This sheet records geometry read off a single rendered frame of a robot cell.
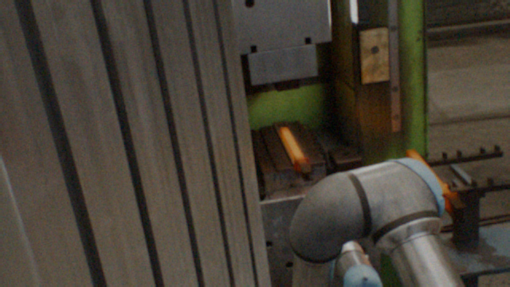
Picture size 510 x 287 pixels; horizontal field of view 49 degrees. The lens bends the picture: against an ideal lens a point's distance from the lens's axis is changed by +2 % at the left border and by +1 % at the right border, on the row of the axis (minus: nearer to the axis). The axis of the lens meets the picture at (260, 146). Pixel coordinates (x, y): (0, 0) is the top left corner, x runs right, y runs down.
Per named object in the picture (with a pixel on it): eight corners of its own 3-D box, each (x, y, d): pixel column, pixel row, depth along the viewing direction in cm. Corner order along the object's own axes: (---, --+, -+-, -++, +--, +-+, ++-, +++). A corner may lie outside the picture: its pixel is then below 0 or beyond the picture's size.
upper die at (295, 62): (317, 76, 165) (315, 44, 162) (251, 85, 163) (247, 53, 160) (292, 49, 204) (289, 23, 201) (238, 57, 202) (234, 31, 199)
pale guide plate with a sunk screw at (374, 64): (390, 80, 181) (387, 27, 175) (362, 84, 181) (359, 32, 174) (387, 78, 183) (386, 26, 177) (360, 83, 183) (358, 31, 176)
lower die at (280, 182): (327, 182, 178) (324, 159, 175) (265, 193, 176) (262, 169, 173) (300, 139, 217) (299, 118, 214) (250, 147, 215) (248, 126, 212)
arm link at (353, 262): (349, 316, 115) (347, 281, 112) (335, 285, 125) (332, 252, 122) (386, 308, 116) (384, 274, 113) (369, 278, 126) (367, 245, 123)
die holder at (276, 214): (383, 301, 190) (376, 182, 173) (273, 321, 187) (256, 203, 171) (339, 222, 242) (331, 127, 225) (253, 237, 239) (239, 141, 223)
